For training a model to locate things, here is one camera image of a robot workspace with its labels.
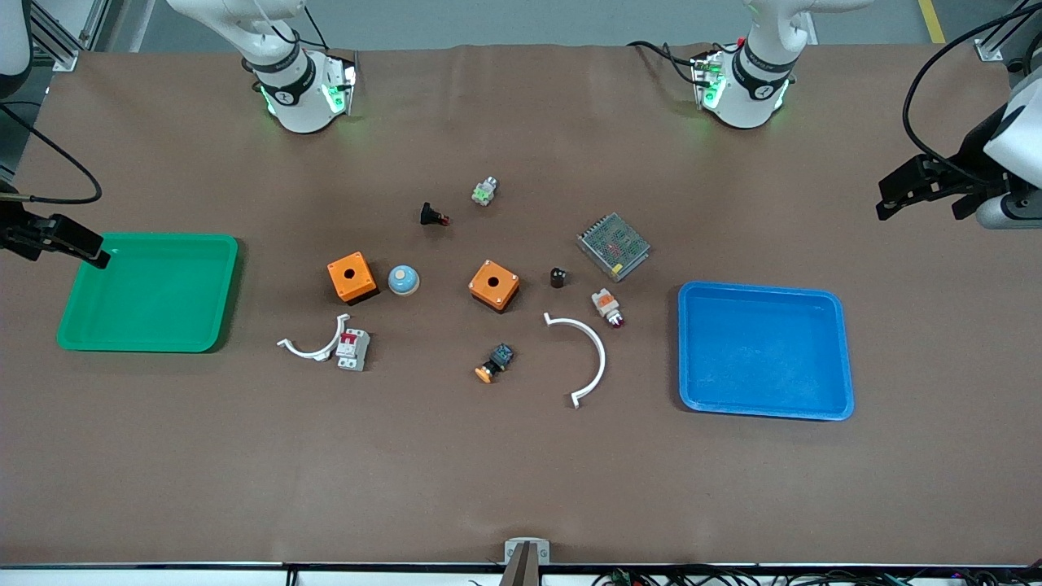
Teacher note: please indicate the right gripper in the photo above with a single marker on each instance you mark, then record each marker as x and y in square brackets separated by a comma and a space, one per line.
[16, 230]

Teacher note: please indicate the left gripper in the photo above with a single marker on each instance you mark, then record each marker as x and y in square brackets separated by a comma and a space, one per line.
[971, 152]

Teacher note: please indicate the white red circuit breaker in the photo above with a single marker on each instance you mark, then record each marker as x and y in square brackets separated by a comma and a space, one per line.
[354, 350]

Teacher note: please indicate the small black capacitor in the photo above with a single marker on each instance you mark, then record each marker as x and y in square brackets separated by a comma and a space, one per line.
[558, 278]

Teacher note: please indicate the green plastic tray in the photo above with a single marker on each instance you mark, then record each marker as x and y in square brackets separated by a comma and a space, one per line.
[146, 293]

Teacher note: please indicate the blue plastic tray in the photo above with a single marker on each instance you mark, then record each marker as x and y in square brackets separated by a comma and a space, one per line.
[757, 350]

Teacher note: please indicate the small white curved clip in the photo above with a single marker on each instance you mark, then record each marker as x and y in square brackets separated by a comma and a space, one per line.
[313, 354]

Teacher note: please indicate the orange button box with hole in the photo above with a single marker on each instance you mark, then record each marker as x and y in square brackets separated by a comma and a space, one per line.
[352, 277]
[493, 285]

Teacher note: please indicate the metal mesh power supply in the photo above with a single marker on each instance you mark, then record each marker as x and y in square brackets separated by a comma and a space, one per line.
[614, 246]

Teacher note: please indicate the orange white red indicator lamp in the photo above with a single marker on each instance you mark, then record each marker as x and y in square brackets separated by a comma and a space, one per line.
[606, 305]

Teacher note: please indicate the blue dome buzzer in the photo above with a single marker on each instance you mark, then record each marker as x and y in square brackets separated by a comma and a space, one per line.
[403, 280]

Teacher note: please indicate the large white curved clip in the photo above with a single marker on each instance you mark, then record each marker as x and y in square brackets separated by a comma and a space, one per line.
[600, 358]

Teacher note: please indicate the black push button red tip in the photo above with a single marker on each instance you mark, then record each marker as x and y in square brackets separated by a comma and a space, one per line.
[429, 215]

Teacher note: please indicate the green white pilot light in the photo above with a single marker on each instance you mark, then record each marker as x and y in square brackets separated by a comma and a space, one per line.
[484, 192]

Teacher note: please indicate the orange mushroom push button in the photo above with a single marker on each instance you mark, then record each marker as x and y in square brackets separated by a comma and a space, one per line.
[496, 360]

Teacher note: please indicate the aluminium frame profile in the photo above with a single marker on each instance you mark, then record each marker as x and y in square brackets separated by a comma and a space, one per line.
[65, 41]
[997, 37]

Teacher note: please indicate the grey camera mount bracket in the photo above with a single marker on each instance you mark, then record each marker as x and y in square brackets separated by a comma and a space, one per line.
[527, 553]

